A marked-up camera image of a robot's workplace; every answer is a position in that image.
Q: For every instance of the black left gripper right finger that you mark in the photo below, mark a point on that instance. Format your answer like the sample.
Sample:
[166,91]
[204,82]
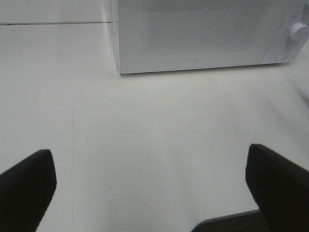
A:
[280,188]

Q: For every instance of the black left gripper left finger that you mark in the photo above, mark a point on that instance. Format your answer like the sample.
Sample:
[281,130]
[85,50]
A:
[26,190]

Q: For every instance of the round white door button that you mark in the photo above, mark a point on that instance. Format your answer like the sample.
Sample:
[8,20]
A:
[283,53]

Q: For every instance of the white microwave door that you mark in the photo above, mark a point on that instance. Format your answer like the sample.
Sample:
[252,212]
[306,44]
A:
[193,36]

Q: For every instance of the lower white control knob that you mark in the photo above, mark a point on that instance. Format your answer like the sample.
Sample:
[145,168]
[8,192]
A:
[299,31]

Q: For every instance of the white microwave oven body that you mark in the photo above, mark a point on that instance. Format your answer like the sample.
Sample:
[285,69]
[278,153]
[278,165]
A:
[285,14]

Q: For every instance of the dark mount under wrist camera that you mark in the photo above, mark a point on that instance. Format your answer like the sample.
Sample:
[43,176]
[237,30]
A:
[250,221]

